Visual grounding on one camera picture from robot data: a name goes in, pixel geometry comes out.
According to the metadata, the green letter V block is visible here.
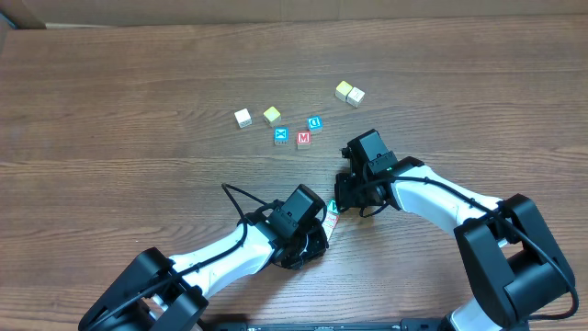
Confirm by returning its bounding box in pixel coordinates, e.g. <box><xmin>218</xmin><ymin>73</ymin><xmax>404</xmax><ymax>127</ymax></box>
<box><xmin>327</xmin><ymin>200</ymin><xmax>339</xmax><ymax>215</ymax></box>

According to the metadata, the plain block far right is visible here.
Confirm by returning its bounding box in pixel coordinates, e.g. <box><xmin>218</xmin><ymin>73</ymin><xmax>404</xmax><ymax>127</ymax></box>
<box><xmin>346</xmin><ymin>86</ymin><xmax>365</xmax><ymax>108</ymax></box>

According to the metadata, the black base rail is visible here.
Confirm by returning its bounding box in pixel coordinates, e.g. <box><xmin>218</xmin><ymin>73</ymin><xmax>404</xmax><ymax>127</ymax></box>
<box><xmin>201</xmin><ymin>316</ymin><xmax>529</xmax><ymax>331</ymax></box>

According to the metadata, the plain block upper left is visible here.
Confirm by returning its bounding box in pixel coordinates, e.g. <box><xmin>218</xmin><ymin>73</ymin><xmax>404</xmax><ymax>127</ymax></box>
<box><xmin>234</xmin><ymin>108</ymin><xmax>253</xmax><ymax>129</ymax></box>

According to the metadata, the yellow block centre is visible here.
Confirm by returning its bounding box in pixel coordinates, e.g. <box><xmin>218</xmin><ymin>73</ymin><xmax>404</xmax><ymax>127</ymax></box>
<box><xmin>263</xmin><ymin>107</ymin><xmax>281</xmax><ymax>127</ymax></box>

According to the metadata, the yellow block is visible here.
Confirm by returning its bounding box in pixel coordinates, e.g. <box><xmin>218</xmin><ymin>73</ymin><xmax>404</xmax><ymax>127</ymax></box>
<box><xmin>263</xmin><ymin>107</ymin><xmax>281</xmax><ymax>127</ymax></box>
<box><xmin>334</xmin><ymin>80</ymin><xmax>353</xmax><ymax>102</ymax></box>

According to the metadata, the blue letter X block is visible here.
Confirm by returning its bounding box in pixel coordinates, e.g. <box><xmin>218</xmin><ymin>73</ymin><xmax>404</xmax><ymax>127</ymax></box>
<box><xmin>274</xmin><ymin>127</ymin><xmax>289</xmax><ymax>145</ymax></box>

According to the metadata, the red letter Y block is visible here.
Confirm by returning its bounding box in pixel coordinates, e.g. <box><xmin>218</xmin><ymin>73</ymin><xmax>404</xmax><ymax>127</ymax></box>
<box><xmin>322</xmin><ymin>211</ymin><xmax>339</xmax><ymax>240</ymax></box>

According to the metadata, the plain block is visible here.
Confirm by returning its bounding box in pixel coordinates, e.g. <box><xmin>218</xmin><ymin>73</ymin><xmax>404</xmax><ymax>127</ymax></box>
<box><xmin>234</xmin><ymin>108</ymin><xmax>253</xmax><ymax>129</ymax></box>
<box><xmin>346</xmin><ymin>86</ymin><xmax>365</xmax><ymax>108</ymax></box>

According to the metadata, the yellow block far right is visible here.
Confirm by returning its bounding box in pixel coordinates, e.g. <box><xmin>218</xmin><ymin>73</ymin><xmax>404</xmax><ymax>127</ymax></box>
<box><xmin>334</xmin><ymin>80</ymin><xmax>353</xmax><ymax>102</ymax></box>

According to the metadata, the red letter M block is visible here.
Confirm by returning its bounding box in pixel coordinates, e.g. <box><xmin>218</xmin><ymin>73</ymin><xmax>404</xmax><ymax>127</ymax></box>
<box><xmin>296</xmin><ymin>131</ymin><xmax>311</xmax><ymax>149</ymax></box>

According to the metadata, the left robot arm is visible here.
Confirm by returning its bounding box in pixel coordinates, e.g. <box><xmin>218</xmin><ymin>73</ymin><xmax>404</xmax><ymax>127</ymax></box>
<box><xmin>78</xmin><ymin>184</ymin><xmax>329</xmax><ymax>331</ymax></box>

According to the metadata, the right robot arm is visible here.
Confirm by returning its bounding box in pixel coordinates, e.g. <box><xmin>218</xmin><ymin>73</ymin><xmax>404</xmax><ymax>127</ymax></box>
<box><xmin>334</xmin><ymin>130</ymin><xmax>580</xmax><ymax>331</ymax></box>

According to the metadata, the blue letter D block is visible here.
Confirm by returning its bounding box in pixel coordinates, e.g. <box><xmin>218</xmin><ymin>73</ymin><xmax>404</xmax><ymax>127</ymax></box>
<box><xmin>307</xmin><ymin>116</ymin><xmax>323</xmax><ymax>134</ymax></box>

